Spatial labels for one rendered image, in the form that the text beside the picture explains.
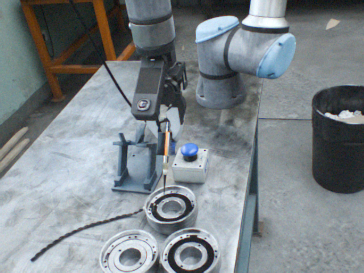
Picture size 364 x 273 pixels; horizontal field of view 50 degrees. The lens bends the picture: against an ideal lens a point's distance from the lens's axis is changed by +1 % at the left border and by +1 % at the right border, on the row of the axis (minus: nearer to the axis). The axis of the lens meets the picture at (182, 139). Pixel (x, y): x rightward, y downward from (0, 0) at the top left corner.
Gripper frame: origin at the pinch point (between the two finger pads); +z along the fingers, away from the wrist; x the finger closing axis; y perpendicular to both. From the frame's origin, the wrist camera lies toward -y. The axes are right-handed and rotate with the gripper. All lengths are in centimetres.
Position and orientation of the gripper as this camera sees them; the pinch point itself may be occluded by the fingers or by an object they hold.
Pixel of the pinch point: (166, 138)
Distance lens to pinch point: 80.1
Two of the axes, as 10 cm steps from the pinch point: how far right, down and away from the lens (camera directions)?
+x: -9.5, -0.7, 2.9
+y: 2.8, -5.9, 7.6
